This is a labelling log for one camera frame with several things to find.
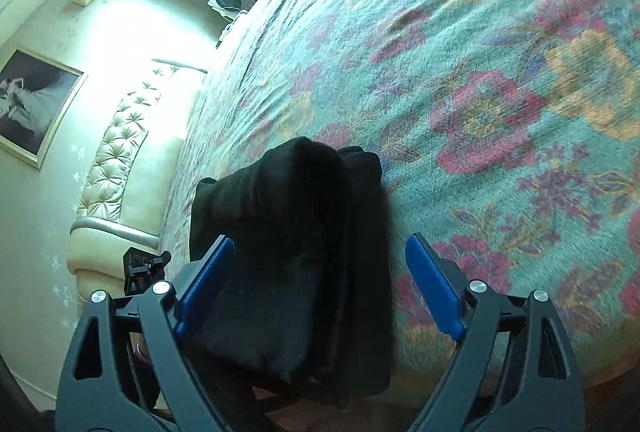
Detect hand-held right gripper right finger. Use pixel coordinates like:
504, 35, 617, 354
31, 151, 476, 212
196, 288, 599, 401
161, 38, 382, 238
405, 233, 586, 432

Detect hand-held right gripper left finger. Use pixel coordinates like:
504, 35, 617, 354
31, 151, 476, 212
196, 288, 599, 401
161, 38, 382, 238
55, 236, 236, 432

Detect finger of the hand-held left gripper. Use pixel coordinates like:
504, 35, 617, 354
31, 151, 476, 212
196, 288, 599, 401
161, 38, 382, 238
122, 247, 172, 297

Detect black pants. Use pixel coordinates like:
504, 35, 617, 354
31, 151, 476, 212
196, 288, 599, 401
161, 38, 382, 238
189, 137, 393, 400

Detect cream tufted headboard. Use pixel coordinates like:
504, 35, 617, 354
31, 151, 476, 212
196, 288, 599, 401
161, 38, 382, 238
67, 59, 208, 297

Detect floral blanket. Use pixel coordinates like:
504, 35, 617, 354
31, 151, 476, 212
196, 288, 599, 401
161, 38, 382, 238
160, 0, 640, 393

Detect white fan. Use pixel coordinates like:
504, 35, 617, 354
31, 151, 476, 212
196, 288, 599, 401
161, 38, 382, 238
207, 0, 251, 25

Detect framed wall picture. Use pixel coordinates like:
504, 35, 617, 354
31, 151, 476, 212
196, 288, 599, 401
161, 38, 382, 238
0, 48, 88, 170

